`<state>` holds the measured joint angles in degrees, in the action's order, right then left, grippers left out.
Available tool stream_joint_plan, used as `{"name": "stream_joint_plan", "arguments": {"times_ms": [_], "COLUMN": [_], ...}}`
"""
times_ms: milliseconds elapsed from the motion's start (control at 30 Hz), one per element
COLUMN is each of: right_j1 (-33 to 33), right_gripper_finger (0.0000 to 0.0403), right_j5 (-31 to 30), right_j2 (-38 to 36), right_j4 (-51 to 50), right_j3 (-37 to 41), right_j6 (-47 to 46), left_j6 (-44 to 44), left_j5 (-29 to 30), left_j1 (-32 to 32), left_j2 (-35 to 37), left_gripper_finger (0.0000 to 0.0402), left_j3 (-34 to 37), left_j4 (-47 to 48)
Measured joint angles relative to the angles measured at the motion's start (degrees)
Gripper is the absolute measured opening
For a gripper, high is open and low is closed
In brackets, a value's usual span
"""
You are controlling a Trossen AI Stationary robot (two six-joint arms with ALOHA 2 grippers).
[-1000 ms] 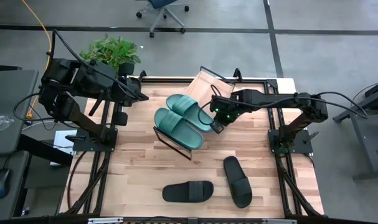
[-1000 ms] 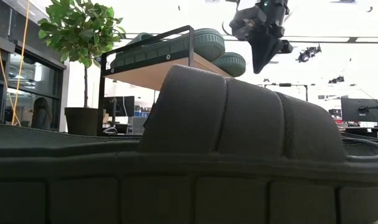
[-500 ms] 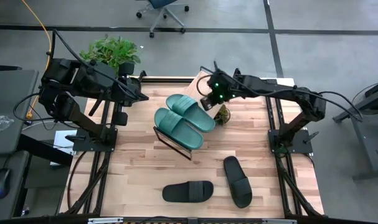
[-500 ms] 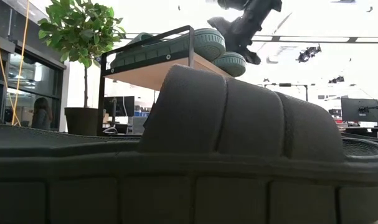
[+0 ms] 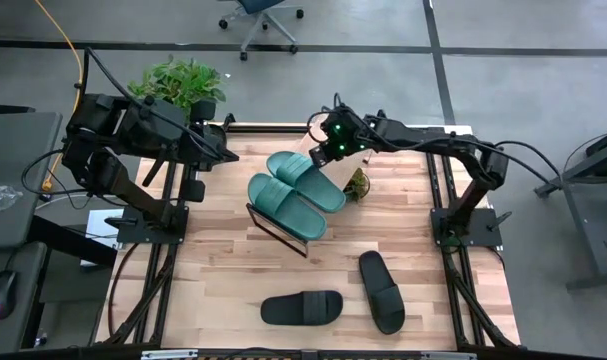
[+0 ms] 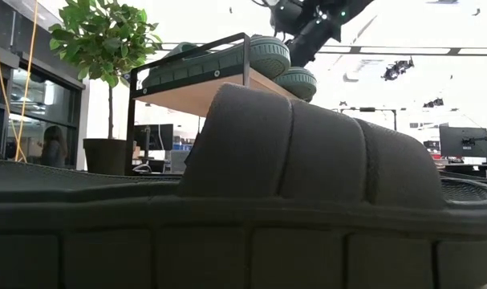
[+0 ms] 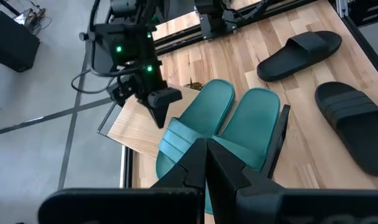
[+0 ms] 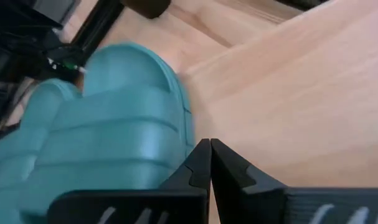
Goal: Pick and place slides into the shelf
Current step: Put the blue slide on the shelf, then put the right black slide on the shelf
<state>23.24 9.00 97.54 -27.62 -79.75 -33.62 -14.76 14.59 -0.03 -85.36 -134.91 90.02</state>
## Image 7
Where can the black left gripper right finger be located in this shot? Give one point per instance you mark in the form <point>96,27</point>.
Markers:
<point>226,174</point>

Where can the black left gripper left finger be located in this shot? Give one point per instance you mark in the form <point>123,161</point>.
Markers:
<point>188,168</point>

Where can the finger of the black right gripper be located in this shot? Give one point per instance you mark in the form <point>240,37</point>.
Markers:
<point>160,115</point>

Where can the teal rubber slide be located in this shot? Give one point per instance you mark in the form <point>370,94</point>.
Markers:
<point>207,105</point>
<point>251,124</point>

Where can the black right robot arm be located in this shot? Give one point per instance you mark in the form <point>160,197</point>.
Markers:
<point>129,40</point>

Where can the black rubber slide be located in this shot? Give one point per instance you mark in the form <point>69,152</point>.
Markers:
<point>300,53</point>
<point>357,124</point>

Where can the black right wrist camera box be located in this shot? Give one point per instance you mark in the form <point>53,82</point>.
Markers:
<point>165,97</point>

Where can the silver bracket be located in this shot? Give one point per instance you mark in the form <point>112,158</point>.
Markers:
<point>341,7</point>

